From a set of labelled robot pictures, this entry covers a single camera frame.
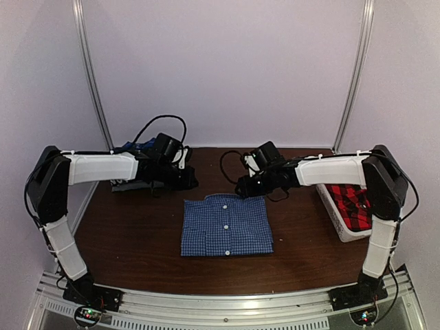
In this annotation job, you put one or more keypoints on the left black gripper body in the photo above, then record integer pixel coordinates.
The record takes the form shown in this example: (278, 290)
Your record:
(173, 181)

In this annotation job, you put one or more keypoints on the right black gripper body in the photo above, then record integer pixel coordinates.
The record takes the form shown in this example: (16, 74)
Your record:
(266, 186)

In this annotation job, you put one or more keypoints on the dark blue plaid shirt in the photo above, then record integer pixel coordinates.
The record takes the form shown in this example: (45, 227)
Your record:
(134, 146)

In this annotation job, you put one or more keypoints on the black grey printed shirt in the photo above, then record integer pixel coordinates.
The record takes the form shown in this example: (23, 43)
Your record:
(127, 185)

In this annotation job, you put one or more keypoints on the blue small-check long sleeve shirt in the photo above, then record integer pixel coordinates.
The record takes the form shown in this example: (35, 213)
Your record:
(224, 225)

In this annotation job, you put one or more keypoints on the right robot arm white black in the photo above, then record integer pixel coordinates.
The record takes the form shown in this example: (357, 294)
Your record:
(375, 170)

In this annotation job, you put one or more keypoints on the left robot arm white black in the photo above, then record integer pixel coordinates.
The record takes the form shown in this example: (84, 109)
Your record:
(46, 193)

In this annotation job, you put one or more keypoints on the red black plaid shirt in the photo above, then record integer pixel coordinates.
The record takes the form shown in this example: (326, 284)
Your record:
(352, 204)

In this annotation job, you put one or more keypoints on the white plastic basket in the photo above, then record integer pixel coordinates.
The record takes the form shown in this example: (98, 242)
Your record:
(344, 233)

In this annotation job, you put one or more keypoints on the left circuit board with leds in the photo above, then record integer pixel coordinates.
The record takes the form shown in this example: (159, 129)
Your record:
(85, 316)

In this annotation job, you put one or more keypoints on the circuit board with leds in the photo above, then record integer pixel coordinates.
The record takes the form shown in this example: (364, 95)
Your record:
(364, 317)
(85, 316)

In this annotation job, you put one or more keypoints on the right circuit board with leds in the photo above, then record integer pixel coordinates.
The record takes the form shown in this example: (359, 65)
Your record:
(364, 317)

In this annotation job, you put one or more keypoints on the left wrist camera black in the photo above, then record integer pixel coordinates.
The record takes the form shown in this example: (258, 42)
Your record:
(165, 148)

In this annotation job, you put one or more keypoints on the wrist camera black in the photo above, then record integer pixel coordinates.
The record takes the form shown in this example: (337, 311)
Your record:
(267, 155)
(165, 148)

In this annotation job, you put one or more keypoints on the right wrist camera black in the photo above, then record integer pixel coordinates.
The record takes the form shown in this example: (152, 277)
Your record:
(267, 155)

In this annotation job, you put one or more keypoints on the front aluminium rail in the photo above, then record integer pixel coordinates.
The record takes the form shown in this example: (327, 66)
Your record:
(309, 309)

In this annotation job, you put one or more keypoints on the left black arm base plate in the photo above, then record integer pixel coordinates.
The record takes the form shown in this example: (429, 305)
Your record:
(97, 297)

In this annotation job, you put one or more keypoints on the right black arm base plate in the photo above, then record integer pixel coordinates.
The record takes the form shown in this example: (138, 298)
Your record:
(354, 296)

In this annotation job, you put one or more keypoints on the left aluminium frame post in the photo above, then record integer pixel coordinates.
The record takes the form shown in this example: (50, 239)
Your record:
(89, 72)

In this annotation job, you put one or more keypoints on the aluminium frame post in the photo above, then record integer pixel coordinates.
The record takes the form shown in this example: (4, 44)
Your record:
(89, 72)
(360, 59)

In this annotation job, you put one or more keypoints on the right aluminium frame post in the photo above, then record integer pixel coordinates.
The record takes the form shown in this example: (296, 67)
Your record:
(360, 59)

